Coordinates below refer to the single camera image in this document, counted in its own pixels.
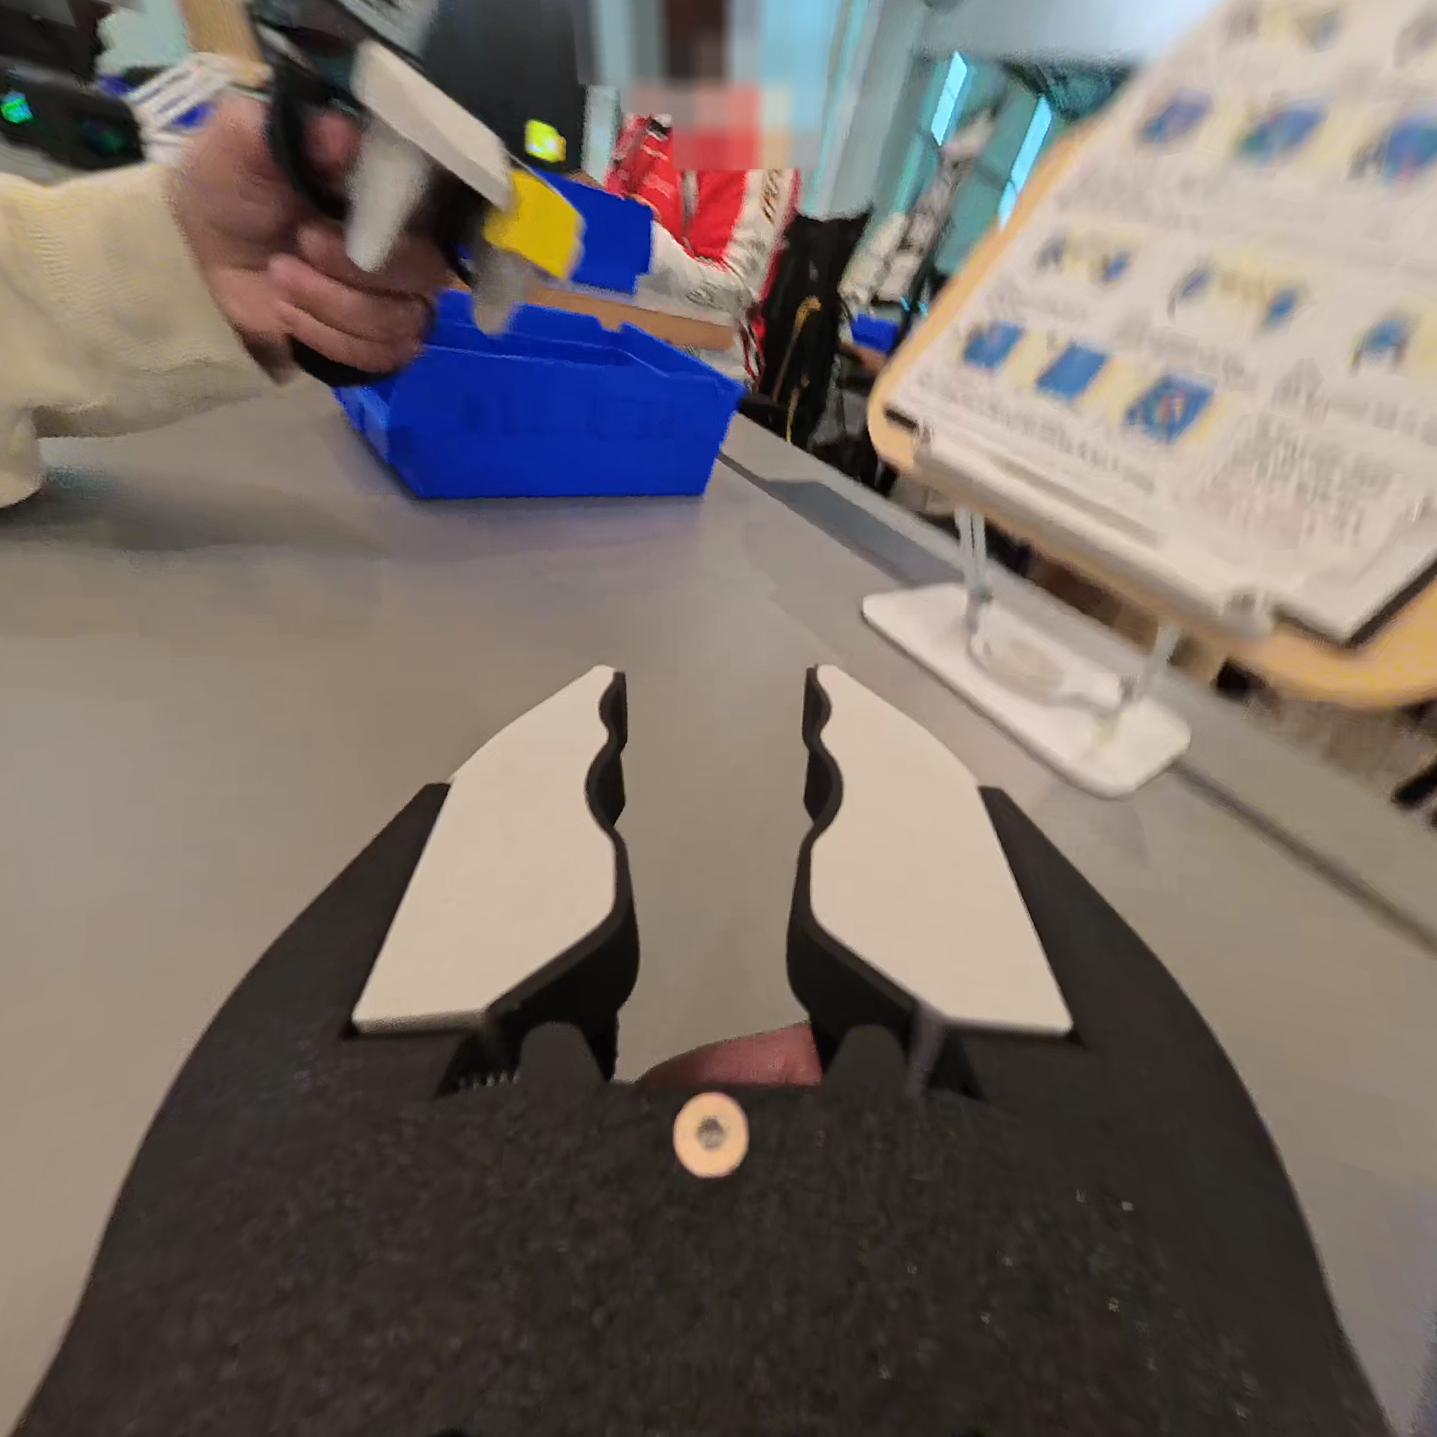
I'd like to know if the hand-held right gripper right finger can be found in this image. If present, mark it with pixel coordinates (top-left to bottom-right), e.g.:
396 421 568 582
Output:
786 662 1074 1089

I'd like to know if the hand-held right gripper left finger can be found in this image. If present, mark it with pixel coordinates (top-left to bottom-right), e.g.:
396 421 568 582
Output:
353 665 640 1086

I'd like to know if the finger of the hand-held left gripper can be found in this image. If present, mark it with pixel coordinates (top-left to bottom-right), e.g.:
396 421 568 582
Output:
470 249 535 336
347 42 520 272

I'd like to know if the black device green light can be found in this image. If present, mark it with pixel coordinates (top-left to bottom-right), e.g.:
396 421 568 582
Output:
0 62 147 173

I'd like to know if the brown cardboard piece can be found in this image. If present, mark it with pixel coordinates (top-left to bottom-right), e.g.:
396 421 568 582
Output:
177 0 271 91

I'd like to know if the yellow wooden cube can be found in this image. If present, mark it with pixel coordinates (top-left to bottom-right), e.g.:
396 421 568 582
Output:
483 170 587 282

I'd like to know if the person's left hand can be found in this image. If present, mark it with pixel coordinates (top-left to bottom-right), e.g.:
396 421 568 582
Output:
166 98 443 376

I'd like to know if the wooden document stand white base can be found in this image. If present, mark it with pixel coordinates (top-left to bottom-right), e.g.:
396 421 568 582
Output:
863 111 1437 798

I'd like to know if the person's left forearm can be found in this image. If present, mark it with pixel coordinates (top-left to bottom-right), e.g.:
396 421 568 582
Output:
0 167 274 511

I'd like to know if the printed instruction sheet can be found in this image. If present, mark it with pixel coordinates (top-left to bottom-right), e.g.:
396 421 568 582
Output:
886 0 1437 640

